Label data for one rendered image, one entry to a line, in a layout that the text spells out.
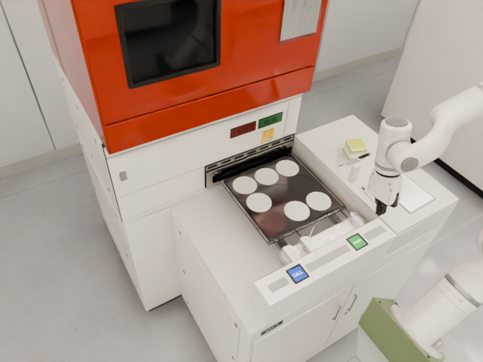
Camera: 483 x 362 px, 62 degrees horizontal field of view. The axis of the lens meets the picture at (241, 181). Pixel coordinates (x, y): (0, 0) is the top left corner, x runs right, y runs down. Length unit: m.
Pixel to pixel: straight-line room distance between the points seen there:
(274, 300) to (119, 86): 0.78
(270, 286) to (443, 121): 0.70
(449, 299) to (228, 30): 1.02
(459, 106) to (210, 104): 0.75
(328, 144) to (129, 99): 0.93
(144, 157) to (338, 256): 0.75
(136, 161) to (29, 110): 1.64
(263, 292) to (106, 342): 1.22
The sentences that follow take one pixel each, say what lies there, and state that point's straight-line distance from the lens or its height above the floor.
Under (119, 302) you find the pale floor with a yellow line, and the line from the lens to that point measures 2.43.
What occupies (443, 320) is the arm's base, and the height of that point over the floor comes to 1.02.
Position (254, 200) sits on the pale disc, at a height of 0.90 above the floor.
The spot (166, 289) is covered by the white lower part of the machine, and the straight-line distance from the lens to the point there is 2.19.
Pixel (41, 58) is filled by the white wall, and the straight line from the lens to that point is 2.86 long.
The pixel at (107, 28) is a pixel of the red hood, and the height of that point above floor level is 1.63.
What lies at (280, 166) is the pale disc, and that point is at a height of 0.90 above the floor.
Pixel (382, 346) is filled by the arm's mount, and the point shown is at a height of 0.85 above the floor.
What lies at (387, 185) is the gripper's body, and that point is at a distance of 1.29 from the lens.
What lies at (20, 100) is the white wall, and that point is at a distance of 2.97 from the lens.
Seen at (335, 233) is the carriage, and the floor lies 0.88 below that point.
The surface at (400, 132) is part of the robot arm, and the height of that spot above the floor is 1.42.
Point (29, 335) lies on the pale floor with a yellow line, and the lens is 2.49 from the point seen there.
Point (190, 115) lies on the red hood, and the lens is 1.37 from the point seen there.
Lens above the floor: 2.10
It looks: 46 degrees down
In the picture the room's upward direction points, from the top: 4 degrees clockwise
